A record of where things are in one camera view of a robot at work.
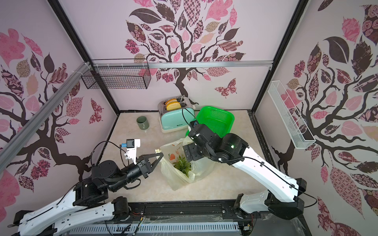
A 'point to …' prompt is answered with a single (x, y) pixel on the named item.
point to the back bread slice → (171, 100)
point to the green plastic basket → (219, 120)
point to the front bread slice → (173, 105)
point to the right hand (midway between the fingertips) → (195, 149)
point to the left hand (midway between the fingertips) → (162, 159)
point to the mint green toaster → (176, 120)
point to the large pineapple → (182, 165)
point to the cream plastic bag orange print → (201, 169)
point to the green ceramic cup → (142, 123)
